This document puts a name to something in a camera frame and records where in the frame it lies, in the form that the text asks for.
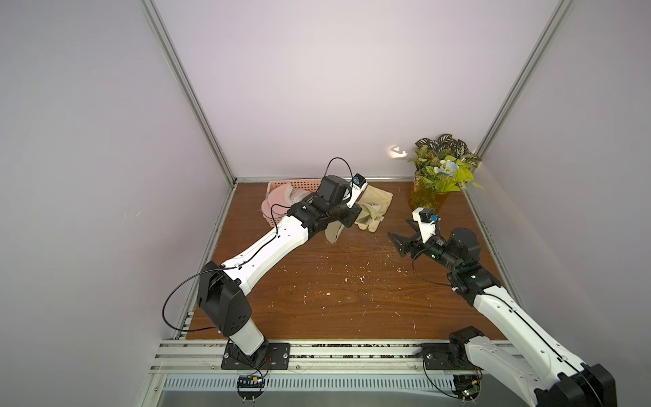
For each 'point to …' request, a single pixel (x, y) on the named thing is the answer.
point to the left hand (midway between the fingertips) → (360, 203)
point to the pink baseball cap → (281, 198)
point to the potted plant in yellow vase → (442, 167)
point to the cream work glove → (375, 203)
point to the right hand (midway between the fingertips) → (401, 222)
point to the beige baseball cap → (333, 231)
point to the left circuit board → (250, 387)
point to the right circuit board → (467, 387)
